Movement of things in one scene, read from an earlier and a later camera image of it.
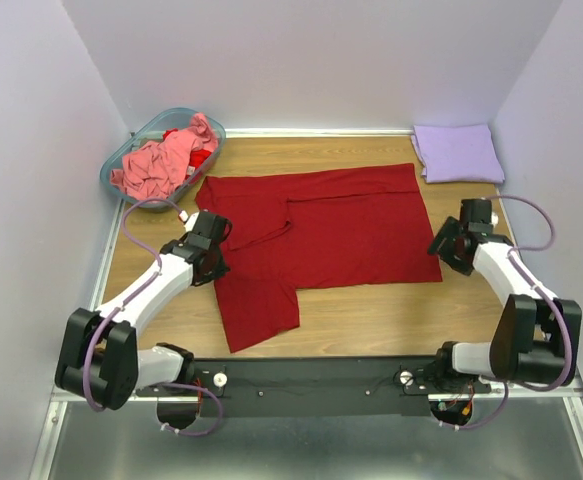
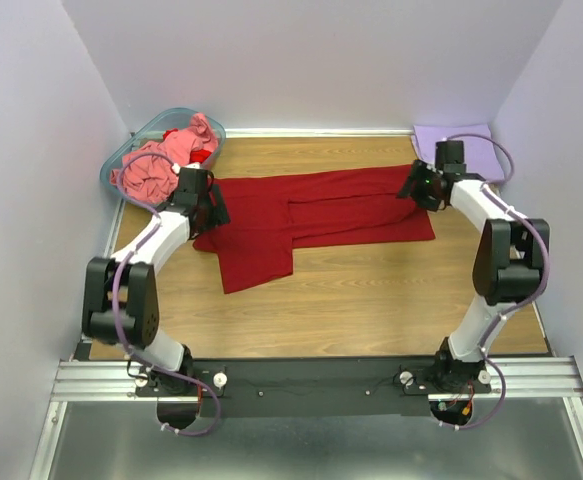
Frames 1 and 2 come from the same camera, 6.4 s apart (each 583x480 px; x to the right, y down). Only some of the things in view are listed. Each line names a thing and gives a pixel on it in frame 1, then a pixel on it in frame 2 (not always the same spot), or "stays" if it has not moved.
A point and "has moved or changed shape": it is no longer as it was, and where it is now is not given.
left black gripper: (219, 271) to (219, 214)
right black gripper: (448, 229) to (419, 170)
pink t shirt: (154, 168) stays
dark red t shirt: (311, 229) has moved or changed shape
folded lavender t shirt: (461, 153) stays
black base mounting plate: (316, 387) stays
